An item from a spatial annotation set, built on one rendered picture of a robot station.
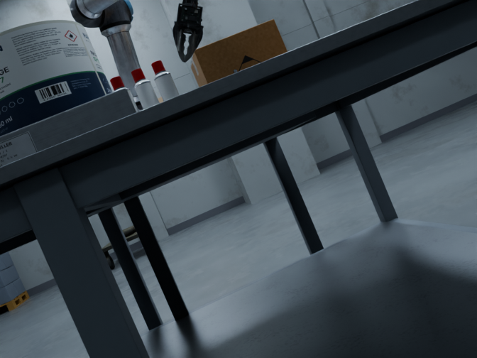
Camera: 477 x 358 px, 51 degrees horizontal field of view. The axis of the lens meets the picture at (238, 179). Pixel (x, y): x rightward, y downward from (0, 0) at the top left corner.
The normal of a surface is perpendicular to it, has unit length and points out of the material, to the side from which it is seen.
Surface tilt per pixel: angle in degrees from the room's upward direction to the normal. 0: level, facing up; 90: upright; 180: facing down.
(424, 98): 90
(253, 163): 90
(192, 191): 90
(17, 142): 90
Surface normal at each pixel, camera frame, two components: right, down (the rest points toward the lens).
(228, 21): 0.11, 0.00
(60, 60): 0.60, -0.22
